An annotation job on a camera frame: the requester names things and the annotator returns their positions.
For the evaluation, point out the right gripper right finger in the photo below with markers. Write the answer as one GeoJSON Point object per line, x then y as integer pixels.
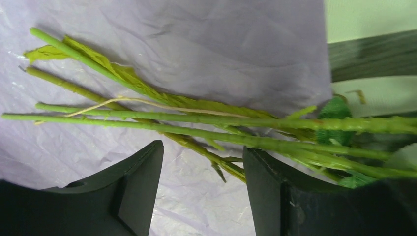
{"type": "Point", "coordinates": [287, 202]}

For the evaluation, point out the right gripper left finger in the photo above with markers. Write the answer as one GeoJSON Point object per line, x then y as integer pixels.
{"type": "Point", "coordinates": [117, 201]}

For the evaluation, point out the pink flower bouquet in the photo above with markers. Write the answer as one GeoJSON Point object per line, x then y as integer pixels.
{"type": "Point", "coordinates": [323, 144]}

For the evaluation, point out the purple pink wrapping paper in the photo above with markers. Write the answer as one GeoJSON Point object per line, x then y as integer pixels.
{"type": "Point", "coordinates": [268, 55]}

